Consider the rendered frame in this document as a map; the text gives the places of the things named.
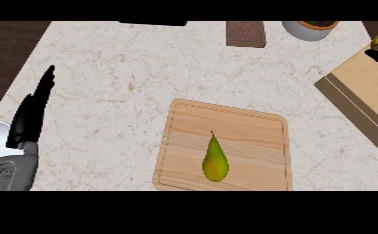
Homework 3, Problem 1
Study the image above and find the brown rectangular block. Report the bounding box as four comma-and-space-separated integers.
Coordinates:
224, 21, 267, 49

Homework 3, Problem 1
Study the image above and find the pale wooden cutting board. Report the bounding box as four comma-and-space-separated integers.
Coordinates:
150, 98, 295, 192

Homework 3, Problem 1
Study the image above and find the green pear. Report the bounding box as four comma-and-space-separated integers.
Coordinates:
200, 130, 230, 183

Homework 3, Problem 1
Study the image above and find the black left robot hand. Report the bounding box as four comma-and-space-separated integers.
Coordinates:
4, 64, 56, 150

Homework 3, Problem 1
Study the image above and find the white pot with orange rim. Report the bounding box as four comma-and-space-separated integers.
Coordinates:
280, 21, 341, 42

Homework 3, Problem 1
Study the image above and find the black flat object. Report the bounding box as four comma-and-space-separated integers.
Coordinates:
116, 21, 188, 27

